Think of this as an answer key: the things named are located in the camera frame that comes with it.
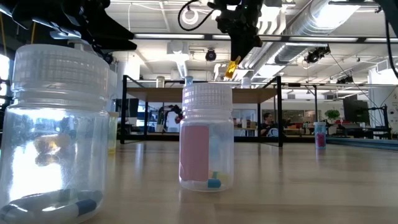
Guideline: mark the blue bottle with pink pills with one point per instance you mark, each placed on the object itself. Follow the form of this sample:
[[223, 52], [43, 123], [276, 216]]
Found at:
[[320, 140]]

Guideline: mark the black background robot arm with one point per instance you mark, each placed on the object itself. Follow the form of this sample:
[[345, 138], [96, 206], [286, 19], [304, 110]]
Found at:
[[169, 110]]

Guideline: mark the clear bottle blue white capsules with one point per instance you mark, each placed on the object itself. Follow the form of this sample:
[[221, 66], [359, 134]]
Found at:
[[56, 124]]

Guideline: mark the round black ceiling device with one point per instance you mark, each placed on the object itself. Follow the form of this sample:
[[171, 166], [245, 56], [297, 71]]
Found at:
[[211, 56], [109, 59]]

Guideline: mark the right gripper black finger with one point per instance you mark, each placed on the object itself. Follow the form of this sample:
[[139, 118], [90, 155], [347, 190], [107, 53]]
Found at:
[[239, 46]]

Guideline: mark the black aluminium table frame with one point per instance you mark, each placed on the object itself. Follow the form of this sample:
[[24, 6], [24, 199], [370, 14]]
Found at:
[[357, 143]]

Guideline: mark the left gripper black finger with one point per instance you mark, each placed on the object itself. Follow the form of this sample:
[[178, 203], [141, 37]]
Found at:
[[115, 34]]

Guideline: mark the person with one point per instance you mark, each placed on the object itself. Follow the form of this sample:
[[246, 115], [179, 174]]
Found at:
[[267, 121]]

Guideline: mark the clear bottle pink label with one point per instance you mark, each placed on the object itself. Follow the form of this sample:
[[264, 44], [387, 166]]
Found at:
[[194, 155]]

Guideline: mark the long ceiling light strip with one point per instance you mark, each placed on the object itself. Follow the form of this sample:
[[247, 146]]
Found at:
[[323, 39], [66, 35], [221, 37], [382, 40], [169, 36]]

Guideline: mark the wooden shelf black metal legs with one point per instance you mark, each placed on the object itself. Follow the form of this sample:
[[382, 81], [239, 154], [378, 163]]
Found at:
[[155, 95]]

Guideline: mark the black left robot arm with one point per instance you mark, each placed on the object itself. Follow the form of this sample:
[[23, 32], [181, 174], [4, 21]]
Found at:
[[31, 7]]

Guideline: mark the black white round object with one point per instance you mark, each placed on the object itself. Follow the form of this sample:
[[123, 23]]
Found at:
[[273, 133]]

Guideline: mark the orange pill bottle white cap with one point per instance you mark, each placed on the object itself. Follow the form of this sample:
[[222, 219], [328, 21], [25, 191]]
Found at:
[[231, 68]]

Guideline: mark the black monitor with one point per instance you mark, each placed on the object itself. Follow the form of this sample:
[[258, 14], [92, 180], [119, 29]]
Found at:
[[356, 112]]

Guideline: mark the black ceiling track device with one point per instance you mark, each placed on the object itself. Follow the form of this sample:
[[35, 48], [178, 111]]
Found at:
[[315, 56]]

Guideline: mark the green background potted plant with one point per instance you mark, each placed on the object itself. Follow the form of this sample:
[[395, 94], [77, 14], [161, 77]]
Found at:
[[332, 114]]

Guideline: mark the pale yellow pill bottle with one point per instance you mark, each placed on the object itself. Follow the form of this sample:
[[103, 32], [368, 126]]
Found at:
[[113, 133], [160, 82]]

